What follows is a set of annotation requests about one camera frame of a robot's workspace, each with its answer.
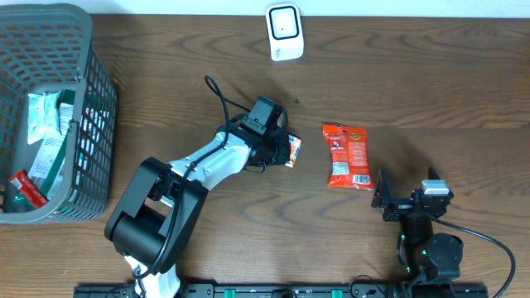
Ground white barcode scanner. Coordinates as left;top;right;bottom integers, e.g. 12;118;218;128
265;3;305;62

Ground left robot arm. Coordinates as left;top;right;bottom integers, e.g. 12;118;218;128
104;96;291;297

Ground right black cable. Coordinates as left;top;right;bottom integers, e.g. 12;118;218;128
430;214;518;298

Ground light green snack packet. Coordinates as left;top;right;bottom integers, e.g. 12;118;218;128
27;92;61;145

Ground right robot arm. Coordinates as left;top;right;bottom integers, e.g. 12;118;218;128
371;167;463;297

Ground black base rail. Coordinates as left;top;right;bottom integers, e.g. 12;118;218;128
73;282;490;298

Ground grey plastic mesh basket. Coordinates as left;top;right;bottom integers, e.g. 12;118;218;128
1;3;118;224

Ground small red snack packet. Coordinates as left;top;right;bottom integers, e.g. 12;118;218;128
9;171;48;209

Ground left black cable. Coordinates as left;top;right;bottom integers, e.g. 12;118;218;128
132;74;270;298

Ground large red snack bag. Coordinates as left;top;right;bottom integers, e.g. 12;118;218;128
322;124;373;190

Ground white green snack packet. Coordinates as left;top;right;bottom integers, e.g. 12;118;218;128
28;103;74;201

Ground black cable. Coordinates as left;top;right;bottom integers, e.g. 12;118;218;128
430;214;518;298
132;74;270;298

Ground small orange snack packet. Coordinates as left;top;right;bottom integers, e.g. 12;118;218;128
285;135;301;168

